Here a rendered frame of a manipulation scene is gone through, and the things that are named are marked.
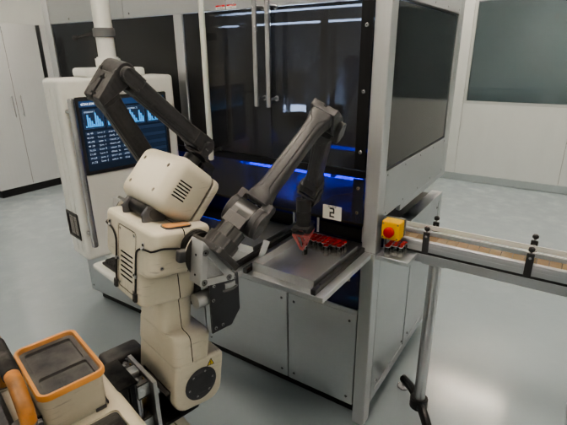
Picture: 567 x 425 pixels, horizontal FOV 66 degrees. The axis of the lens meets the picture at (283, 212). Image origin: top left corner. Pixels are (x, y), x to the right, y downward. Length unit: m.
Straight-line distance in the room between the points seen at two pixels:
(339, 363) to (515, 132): 4.62
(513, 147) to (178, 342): 5.45
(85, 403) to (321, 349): 1.20
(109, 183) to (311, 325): 1.10
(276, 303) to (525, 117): 4.65
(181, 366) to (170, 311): 0.16
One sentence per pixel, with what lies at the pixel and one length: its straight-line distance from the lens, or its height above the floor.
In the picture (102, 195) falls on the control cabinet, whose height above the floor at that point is 1.08.
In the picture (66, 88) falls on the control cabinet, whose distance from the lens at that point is 1.88.
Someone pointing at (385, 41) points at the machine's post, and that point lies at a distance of 1.60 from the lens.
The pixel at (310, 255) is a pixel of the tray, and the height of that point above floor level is 0.88.
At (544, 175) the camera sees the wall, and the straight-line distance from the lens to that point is 6.26.
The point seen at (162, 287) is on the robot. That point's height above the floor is 1.06.
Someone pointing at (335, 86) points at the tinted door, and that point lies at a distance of 1.69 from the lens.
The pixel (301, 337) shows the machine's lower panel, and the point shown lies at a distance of 2.15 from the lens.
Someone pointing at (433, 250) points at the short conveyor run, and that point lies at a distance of 1.79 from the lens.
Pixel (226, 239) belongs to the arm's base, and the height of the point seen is 1.22.
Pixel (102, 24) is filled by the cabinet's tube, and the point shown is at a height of 1.75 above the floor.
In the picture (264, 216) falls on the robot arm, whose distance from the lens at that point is 1.07.
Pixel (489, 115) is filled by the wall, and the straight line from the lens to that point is 6.20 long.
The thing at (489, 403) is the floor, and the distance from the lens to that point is 2.55.
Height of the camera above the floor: 1.62
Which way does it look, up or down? 20 degrees down
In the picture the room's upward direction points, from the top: 1 degrees counter-clockwise
